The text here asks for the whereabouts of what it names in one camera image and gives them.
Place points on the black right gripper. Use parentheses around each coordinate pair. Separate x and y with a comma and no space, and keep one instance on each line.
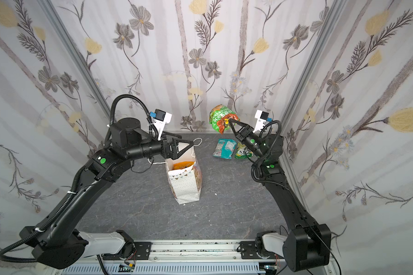
(243,134)

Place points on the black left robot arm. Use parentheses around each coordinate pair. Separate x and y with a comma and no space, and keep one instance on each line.
(60,244)

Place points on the yellow snack packet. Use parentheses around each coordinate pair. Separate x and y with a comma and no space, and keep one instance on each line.
(183,165)

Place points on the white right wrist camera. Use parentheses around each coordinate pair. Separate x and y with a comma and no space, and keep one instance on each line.
(262,118)

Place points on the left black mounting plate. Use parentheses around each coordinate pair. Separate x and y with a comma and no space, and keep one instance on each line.
(142,251)

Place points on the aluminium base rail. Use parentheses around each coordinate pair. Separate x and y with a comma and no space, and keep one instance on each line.
(193,251)

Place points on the green yellow snack bag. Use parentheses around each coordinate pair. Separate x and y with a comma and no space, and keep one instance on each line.
(242,151)

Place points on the teal snack packet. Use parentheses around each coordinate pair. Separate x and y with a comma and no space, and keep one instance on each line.
(225,148)

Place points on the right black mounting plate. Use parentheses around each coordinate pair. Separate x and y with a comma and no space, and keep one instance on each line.
(248,250)

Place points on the black mounting plate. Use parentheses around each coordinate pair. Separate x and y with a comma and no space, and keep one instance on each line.
(248,250)
(142,251)

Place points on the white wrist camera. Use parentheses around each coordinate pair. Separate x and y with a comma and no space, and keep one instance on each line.
(262,118)
(160,119)

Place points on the white slotted cable duct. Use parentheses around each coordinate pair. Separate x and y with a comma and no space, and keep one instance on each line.
(205,268)

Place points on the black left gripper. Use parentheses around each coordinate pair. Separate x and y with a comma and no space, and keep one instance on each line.
(170,147)

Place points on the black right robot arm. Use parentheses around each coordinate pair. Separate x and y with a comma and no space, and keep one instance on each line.
(307,244)

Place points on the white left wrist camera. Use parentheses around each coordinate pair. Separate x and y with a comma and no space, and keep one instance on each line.
(160,119)

